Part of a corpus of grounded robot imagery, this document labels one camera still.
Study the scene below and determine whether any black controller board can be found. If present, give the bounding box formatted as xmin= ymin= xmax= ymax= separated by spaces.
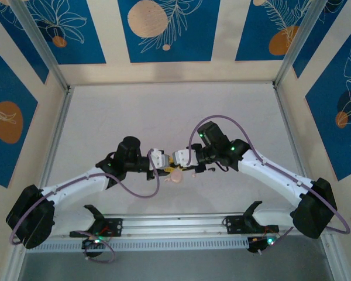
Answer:
xmin=247 ymin=234 xmax=280 ymax=255
xmin=69 ymin=230 xmax=108 ymax=251

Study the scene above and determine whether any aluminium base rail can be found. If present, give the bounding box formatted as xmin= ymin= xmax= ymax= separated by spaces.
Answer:
xmin=105 ymin=212 xmax=296 ymax=235

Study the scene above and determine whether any aluminium side rail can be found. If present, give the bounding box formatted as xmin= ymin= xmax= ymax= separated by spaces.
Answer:
xmin=42 ymin=86 xmax=74 ymax=191
xmin=272 ymin=83 xmax=308 ymax=179

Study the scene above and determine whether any slotted grey cable duct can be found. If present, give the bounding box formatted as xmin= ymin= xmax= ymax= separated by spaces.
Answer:
xmin=26 ymin=235 xmax=251 ymax=252

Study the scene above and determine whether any purple cable loop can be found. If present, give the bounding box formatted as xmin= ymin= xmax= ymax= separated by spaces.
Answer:
xmin=81 ymin=231 xmax=117 ymax=264

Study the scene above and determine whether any aluminium frame post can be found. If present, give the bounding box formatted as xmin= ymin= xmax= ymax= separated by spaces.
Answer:
xmin=320 ymin=231 xmax=345 ymax=281
xmin=10 ymin=0 xmax=71 ymax=91
xmin=1 ymin=245 xmax=27 ymax=281
xmin=273 ymin=0 xmax=325 ymax=88

